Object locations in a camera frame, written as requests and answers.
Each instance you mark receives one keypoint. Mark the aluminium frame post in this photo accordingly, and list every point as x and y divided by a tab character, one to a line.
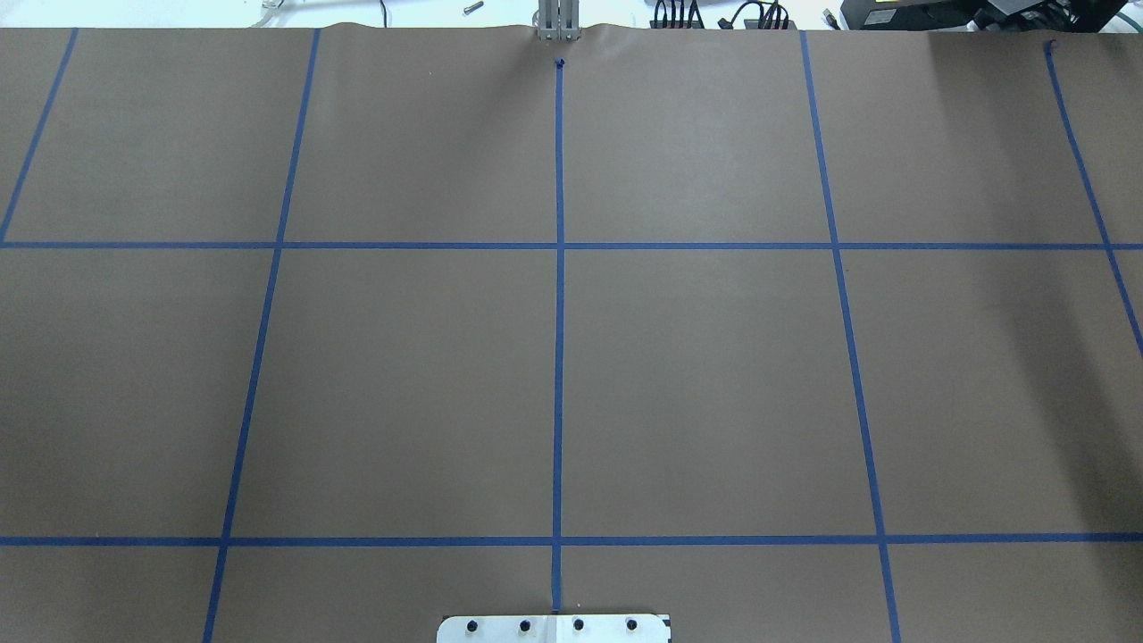
558	20

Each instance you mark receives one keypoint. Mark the white camera stand base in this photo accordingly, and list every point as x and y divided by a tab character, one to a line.
556	628

